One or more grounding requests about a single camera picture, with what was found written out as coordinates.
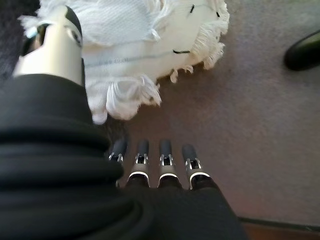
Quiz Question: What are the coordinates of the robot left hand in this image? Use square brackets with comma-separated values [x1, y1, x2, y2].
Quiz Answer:
[0, 5, 251, 240]

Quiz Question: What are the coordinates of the white fringed cushion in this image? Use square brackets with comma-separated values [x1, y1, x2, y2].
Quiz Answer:
[18, 0, 231, 126]

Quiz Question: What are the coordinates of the glossy dark cabinet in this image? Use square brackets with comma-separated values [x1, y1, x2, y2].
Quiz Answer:
[238, 216, 320, 240]

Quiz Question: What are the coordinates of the robot left leg black foot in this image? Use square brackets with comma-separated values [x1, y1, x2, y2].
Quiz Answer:
[283, 29, 320, 72]

